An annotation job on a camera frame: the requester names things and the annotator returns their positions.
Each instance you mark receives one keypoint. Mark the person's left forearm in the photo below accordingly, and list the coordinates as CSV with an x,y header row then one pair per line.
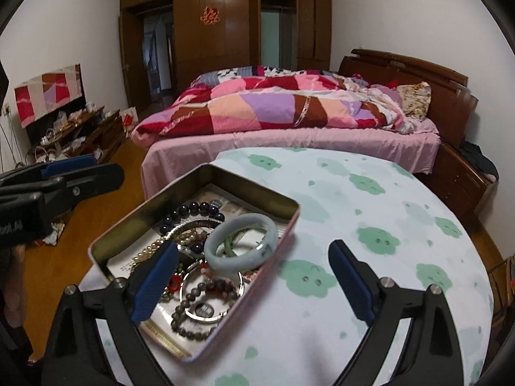
x,y
14,285

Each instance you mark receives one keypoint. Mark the person's dark clothing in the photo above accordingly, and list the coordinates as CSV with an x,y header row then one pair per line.
x,y
16,350

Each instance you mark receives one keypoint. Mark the brown wooden wardrobe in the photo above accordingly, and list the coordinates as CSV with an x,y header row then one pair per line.
x,y
209,48

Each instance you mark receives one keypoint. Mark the wooden chair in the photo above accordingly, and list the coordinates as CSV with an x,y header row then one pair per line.
x,y
505,289

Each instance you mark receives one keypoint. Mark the cluttered wooden television stand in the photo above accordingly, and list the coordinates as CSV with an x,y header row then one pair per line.
x,y
100,132

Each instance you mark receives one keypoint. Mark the wooden nightstand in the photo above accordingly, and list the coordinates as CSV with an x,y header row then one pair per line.
x,y
454,181

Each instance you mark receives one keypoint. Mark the red paper decoration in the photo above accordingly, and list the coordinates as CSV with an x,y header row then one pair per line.
x,y
208,16

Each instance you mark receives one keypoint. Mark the pale jade bangle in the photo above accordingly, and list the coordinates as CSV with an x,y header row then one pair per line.
x,y
241,220

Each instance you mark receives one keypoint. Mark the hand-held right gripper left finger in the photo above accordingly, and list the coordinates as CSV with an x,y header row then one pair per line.
x,y
155,281

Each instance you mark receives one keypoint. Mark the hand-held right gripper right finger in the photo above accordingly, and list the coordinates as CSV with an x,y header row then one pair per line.
x,y
350,277

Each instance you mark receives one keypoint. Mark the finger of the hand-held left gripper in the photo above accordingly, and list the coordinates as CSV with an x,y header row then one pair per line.
x,y
68,167
88,185

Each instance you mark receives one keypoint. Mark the patchwork television cover cloth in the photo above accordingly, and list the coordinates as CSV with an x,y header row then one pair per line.
x,y
44,96

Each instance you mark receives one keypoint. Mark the silver bangle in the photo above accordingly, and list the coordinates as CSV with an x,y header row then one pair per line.
x,y
213,321

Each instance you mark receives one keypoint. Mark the white and red shopping bag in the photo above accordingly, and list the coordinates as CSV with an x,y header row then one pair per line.
x,y
129,120

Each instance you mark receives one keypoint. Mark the floral pillow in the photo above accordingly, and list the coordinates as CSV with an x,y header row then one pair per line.
x,y
414,98

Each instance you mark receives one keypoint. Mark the pink bedsheet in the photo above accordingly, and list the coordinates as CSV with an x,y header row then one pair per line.
x,y
281,144

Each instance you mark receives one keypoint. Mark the pink metal tin box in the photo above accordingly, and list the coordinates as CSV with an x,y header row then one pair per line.
x,y
249,193

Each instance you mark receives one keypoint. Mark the wooden headboard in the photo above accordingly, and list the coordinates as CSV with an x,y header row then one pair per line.
x,y
446,100

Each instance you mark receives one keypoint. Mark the dark clothes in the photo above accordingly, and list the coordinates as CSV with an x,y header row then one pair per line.
x,y
478,161

